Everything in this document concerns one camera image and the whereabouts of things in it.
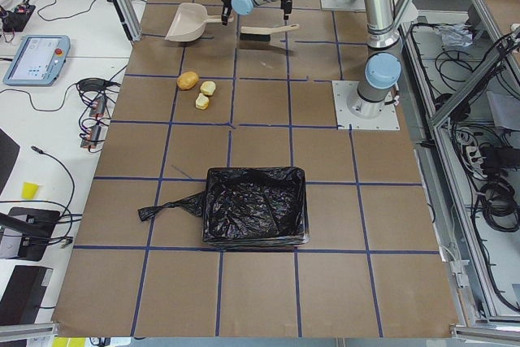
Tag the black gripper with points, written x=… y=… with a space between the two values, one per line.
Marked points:
x=224 y=1

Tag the beige hand brush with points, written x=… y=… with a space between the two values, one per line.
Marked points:
x=264 y=34

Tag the beige plastic dustpan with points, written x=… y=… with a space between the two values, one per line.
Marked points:
x=190 y=22

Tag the black bag lined bin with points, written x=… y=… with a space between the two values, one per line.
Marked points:
x=248 y=207

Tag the yellow bread piece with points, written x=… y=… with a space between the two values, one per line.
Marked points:
x=208 y=88
x=202 y=102

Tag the brown potato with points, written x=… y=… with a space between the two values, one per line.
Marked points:
x=187 y=80

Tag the near teach pendant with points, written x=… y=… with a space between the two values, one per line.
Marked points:
x=38 y=61

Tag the yellow paper cup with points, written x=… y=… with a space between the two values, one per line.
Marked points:
x=30 y=190

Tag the black box on desk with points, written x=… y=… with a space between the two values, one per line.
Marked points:
x=26 y=232

